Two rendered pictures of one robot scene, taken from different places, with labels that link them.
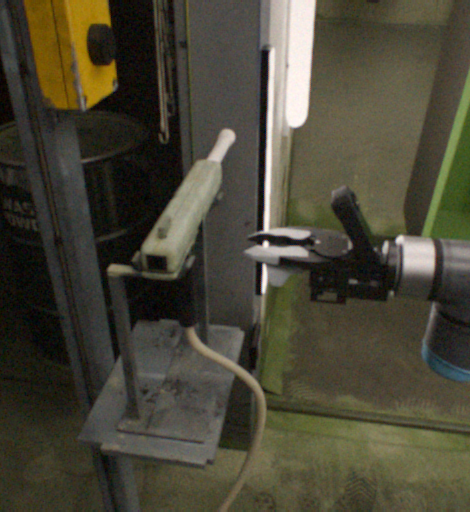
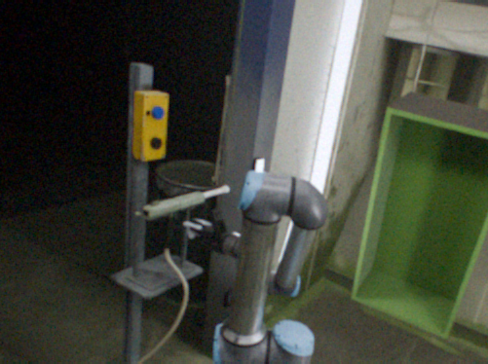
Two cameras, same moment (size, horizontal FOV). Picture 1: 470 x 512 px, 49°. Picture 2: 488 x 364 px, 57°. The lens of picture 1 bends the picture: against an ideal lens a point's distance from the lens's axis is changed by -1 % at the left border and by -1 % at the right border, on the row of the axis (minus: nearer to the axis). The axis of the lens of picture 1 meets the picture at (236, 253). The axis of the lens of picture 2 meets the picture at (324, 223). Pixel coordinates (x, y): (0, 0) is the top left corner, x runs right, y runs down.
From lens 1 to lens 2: 1.26 m
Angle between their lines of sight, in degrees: 15
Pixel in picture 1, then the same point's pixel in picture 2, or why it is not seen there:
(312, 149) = (356, 225)
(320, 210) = (348, 263)
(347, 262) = (210, 235)
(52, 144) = (135, 168)
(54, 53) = (137, 142)
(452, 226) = (392, 286)
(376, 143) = not seen: hidden behind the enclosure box
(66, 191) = (136, 185)
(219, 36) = (239, 148)
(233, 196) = (235, 218)
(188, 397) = (158, 278)
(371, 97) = not seen: hidden behind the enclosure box
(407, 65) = not seen: hidden behind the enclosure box
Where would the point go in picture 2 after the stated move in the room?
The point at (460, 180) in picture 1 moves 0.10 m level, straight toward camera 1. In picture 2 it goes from (402, 261) to (394, 264)
